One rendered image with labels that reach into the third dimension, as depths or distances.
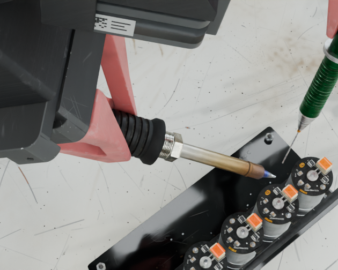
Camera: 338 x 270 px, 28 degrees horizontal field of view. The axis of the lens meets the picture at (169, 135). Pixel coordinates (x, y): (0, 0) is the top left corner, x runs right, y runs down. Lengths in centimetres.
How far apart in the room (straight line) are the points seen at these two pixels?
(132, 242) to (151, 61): 14
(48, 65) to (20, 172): 25
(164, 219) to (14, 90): 23
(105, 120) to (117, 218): 19
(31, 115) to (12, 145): 1
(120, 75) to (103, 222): 17
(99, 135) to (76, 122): 2
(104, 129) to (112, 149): 4
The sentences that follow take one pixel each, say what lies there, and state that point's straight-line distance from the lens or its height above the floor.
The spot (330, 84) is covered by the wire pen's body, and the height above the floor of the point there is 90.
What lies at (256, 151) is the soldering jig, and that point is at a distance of 47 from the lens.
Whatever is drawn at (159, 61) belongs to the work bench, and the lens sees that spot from 51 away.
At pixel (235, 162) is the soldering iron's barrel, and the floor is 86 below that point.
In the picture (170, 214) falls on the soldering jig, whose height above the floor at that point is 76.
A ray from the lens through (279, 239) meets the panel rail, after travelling 40.
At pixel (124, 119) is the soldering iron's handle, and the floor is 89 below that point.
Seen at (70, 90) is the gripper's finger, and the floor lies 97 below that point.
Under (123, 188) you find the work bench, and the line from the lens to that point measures 47.
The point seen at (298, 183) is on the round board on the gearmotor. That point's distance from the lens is 41.
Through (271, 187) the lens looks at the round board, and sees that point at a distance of 41.
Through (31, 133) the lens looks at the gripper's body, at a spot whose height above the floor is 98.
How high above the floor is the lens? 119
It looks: 66 degrees down
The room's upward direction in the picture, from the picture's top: straight up
